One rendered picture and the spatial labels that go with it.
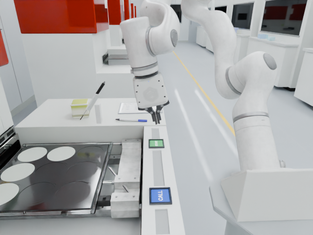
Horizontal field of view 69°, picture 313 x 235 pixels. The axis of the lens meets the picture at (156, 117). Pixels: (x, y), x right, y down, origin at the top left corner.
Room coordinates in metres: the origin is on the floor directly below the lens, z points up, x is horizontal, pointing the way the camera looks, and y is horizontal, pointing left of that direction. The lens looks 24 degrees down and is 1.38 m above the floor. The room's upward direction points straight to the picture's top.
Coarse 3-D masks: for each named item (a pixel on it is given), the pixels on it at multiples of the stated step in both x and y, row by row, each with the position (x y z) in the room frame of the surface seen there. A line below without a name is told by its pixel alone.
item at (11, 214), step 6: (42, 210) 0.46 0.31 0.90; (48, 210) 0.46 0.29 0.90; (54, 210) 0.46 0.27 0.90; (60, 210) 0.46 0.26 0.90; (66, 210) 0.46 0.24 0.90; (72, 210) 0.46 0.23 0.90; (78, 210) 0.46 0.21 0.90; (84, 210) 0.46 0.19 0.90; (90, 210) 0.46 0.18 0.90; (0, 216) 0.45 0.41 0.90; (6, 216) 0.45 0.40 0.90; (12, 216) 0.45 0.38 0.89; (18, 216) 0.45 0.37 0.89; (24, 216) 0.45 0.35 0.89
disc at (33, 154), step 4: (32, 148) 0.78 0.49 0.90; (36, 148) 0.78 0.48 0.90; (40, 148) 0.78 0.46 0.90; (44, 148) 0.78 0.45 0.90; (24, 152) 0.75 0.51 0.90; (28, 152) 0.75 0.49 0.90; (32, 152) 0.75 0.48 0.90; (36, 152) 0.75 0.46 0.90; (40, 152) 0.75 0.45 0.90; (44, 152) 0.75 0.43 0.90; (20, 156) 0.72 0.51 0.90; (24, 156) 0.72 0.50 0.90; (28, 156) 0.72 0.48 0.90; (32, 156) 0.72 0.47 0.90; (36, 156) 0.72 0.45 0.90; (40, 156) 0.72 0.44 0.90; (20, 160) 0.70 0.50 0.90; (24, 160) 0.70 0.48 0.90; (28, 160) 0.70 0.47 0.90; (32, 160) 0.70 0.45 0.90
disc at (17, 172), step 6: (12, 168) 0.65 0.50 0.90; (18, 168) 0.65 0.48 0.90; (24, 168) 0.65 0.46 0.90; (30, 168) 0.65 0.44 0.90; (6, 174) 0.62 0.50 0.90; (12, 174) 0.62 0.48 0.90; (18, 174) 0.62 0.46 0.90; (24, 174) 0.62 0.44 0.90; (6, 180) 0.59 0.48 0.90; (12, 180) 0.59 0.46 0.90
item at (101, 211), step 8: (96, 208) 0.52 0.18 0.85; (104, 208) 0.52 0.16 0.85; (32, 216) 0.50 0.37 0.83; (40, 216) 0.51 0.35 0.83; (48, 216) 0.51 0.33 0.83; (56, 216) 0.51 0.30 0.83; (64, 216) 0.51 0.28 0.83; (72, 216) 0.51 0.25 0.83; (80, 216) 0.51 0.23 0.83; (88, 216) 0.51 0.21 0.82; (96, 216) 0.51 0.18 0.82; (104, 216) 0.51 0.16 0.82
